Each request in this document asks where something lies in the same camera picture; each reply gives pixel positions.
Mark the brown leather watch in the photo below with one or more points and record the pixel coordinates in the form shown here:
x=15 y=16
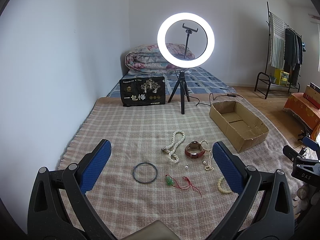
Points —
x=194 y=150

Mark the white ring light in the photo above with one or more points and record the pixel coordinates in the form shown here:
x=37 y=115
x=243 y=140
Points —
x=185 y=63

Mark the green jade red cord pendant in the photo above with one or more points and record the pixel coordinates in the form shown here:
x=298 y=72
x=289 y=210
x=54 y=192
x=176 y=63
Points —
x=170 y=181

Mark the dark blue bangle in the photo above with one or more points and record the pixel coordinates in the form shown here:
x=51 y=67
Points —
x=144 y=182

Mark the striped hanging towel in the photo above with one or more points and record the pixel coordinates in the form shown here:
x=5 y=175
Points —
x=277 y=42

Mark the yellow box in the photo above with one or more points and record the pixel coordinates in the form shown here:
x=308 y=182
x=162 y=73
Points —
x=281 y=76

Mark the pink plaid blanket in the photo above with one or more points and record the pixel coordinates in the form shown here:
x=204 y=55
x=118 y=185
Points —
x=157 y=135

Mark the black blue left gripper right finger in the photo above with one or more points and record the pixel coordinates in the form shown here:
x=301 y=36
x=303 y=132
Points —
x=263 y=208

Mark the dark hanging clothes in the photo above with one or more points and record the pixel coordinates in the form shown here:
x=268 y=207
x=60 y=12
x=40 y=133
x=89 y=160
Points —
x=293 y=55

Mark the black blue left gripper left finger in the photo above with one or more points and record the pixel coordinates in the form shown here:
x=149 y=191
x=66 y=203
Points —
x=58 y=206

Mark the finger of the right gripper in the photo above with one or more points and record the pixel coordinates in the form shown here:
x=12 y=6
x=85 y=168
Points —
x=291 y=154
x=310 y=144

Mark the floral folded quilt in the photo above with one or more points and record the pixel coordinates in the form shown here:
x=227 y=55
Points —
x=148 y=59

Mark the black tripod stand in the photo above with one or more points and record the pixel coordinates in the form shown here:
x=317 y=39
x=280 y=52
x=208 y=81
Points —
x=181 y=82

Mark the brown cardboard box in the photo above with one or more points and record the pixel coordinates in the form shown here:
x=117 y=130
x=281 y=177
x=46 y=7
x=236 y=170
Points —
x=242 y=128

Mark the orange cloth covered table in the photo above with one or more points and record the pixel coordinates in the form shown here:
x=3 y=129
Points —
x=306 y=107

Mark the black snack bag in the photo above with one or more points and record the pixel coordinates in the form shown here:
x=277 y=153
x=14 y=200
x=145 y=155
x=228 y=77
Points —
x=142 y=91

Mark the blue patterned mattress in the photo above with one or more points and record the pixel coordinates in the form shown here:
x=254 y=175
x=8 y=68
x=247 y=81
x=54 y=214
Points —
x=199 y=81

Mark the black clothes rack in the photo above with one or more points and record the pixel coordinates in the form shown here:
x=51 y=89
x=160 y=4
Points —
x=265 y=81

